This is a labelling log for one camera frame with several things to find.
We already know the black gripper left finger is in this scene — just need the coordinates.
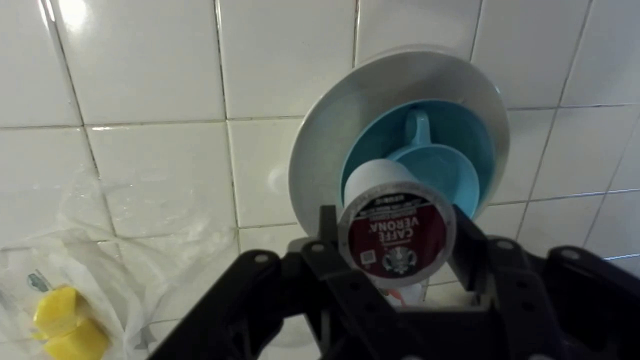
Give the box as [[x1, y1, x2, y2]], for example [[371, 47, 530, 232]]
[[316, 203, 356, 269]]

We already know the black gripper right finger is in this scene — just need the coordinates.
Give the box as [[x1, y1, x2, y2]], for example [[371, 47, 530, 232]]
[[446, 203, 500, 295]]

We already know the coffee pod with label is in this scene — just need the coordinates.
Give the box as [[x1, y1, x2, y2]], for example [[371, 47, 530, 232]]
[[336, 158, 460, 289]]

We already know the grey round plate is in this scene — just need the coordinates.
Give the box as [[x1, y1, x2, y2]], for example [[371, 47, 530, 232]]
[[285, 44, 512, 239]]

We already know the blue bowl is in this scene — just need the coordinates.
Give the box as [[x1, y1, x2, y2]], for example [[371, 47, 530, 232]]
[[336, 98, 500, 222]]

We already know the clear plastic bag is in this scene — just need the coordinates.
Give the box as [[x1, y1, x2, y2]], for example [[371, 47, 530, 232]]
[[0, 176, 236, 360]]

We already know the yellow plastic object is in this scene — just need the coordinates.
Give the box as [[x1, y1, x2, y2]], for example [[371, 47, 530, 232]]
[[26, 268, 110, 360]]

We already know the light blue cup with handle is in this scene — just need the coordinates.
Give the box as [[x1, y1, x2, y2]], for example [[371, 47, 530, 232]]
[[386, 106, 481, 219]]

